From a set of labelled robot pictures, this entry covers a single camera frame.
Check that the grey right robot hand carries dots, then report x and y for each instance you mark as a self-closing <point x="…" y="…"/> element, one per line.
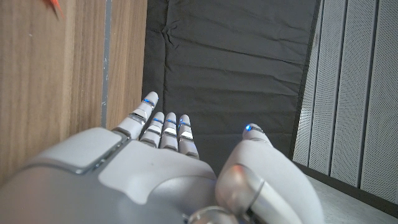
<point x="140" y="174"/>

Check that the orange ribbon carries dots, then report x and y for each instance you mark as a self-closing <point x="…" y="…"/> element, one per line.
<point x="55" y="7"/>

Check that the wooden table panel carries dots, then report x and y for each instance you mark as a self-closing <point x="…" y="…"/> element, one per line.
<point x="105" y="62"/>

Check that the black backdrop cloth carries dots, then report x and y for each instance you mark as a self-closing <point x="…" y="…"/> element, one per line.
<point x="233" y="62"/>

